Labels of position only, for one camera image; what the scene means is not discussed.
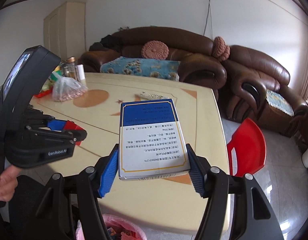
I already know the red plastic stool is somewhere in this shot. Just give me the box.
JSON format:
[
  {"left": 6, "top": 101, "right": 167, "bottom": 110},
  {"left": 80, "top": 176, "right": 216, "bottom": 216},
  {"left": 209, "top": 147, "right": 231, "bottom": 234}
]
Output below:
[{"left": 227, "top": 118, "right": 267, "bottom": 177}]

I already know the brown leather sofa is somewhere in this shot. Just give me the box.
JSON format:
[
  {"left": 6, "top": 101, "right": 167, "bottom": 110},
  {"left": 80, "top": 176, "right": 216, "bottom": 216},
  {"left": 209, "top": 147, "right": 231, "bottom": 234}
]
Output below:
[{"left": 77, "top": 26, "right": 228, "bottom": 91}]

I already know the black office chair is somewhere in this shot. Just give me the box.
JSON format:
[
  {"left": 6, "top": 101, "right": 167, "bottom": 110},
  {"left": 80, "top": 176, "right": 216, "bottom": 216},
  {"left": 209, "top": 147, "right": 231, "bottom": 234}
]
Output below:
[{"left": 0, "top": 174, "right": 80, "bottom": 240}]

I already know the small red cube box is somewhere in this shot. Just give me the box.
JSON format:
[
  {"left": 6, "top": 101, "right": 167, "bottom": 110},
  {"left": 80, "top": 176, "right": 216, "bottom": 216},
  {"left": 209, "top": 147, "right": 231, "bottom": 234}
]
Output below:
[{"left": 63, "top": 120, "right": 87, "bottom": 146}]

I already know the red fruit tray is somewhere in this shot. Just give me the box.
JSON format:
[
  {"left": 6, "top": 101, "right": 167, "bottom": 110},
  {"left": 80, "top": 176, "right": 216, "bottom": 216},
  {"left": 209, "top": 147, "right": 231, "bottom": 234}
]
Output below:
[{"left": 34, "top": 80, "right": 54, "bottom": 98}]

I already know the white cup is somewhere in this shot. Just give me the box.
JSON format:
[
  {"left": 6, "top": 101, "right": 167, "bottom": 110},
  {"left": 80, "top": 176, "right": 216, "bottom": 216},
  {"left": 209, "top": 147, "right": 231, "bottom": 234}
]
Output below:
[{"left": 76, "top": 64, "right": 85, "bottom": 82}]

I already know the person left hand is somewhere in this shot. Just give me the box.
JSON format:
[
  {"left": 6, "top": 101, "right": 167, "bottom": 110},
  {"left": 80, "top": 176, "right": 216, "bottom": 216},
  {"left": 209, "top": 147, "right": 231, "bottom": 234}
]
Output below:
[{"left": 0, "top": 165, "right": 21, "bottom": 202}]

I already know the white remote control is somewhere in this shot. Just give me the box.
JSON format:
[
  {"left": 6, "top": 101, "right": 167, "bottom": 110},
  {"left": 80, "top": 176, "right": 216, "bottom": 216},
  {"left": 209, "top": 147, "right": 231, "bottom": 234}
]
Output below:
[{"left": 135, "top": 92, "right": 168, "bottom": 100}]

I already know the clear bag of peanuts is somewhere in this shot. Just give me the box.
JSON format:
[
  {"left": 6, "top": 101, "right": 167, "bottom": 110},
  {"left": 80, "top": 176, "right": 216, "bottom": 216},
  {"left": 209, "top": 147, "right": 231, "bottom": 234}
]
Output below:
[{"left": 52, "top": 72, "right": 88, "bottom": 102}]

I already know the pink trash bin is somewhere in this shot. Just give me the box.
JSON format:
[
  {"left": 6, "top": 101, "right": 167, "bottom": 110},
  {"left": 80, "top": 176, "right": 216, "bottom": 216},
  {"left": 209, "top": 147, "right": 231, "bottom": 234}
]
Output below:
[{"left": 75, "top": 213, "right": 147, "bottom": 239}]

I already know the black wall cable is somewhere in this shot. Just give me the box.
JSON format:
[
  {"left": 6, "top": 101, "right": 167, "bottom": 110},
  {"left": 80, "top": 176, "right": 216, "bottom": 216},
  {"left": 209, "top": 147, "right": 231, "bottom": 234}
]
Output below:
[{"left": 202, "top": 0, "right": 224, "bottom": 40}]

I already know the pink cushion on armrest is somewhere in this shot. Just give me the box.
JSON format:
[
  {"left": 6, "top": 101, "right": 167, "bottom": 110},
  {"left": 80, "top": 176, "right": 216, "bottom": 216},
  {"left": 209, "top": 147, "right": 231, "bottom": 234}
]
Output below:
[{"left": 212, "top": 36, "right": 230, "bottom": 62}]

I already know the blue floral sofa blanket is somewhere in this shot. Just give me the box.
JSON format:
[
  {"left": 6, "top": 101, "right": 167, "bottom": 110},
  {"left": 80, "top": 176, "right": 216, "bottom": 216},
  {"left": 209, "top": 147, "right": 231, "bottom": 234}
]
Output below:
[{"left": 100, "top": 56, "right": 180, "bottom": 81}]

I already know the glass jar with lid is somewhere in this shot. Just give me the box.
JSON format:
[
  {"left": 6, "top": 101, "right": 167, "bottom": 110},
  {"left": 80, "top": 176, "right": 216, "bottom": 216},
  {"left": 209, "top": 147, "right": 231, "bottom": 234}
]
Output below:
[{"left": 62, "top": 56, "right": 78, "bottom": 81}]

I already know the brown leather armchair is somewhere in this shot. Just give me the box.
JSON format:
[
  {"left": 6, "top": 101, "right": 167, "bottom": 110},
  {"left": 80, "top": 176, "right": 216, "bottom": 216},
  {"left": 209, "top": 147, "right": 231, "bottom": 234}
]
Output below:
[{"left": 222, "top": 44, "right": 308, "bottom": 138}]

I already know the pink round cushion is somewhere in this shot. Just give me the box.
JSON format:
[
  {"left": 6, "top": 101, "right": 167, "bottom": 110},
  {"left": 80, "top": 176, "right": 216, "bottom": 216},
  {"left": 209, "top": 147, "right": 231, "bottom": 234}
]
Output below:
[{"left": 141, "top": 41, "right": 169, "bottom": 60}]

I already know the cream wooden cabinet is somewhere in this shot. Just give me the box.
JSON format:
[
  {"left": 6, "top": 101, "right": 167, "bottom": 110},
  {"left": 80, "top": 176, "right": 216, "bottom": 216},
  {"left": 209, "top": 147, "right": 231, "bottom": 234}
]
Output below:
[{"left": 43, "top": 2, "right": 86, "bottom": 60}]

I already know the blue and white medicine box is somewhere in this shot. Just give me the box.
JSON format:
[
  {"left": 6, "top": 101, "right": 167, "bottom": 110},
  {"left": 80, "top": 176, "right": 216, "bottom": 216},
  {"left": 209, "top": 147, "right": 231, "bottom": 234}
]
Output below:
[{"left": 118, "top": 99, "right": 190, "bottom": 180}]

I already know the cream dining table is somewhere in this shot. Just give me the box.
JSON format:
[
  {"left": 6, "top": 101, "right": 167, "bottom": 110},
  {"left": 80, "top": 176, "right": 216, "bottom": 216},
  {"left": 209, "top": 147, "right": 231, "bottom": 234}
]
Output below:
[{"left": 28, "top": 72, "right": 231, "bottom": 235}]

